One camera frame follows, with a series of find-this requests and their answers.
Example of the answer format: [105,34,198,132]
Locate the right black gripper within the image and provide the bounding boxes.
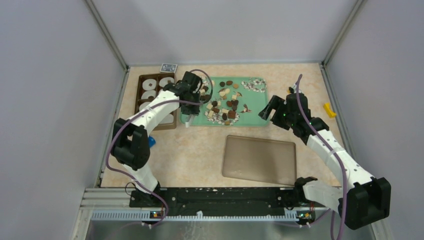
[259,95,296,131]

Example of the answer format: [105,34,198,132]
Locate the brown box lid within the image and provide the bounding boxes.
[221,135,297,186]

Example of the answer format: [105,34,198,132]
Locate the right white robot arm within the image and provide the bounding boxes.
[258,89,392,230]

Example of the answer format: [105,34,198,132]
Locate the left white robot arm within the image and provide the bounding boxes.
[109,71,203,207]

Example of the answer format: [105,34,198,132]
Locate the brown chocolate box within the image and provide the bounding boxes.
[134,72,177,131]

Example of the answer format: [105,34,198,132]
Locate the brown rectangular chocolate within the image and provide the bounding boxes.
[227,110,236,119]

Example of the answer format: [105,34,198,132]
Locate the blue playing card deck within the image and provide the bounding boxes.
[159,63,178,73]

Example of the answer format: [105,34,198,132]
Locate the green floral tray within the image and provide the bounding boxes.
[191,76,269,127]

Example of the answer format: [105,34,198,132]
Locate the blue small block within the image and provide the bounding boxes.
[148,136,156,148]

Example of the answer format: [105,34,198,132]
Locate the yellow block near wall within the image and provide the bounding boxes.
[323,102,337,119]

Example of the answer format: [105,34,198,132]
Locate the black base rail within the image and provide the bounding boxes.
[129,187,311,217]

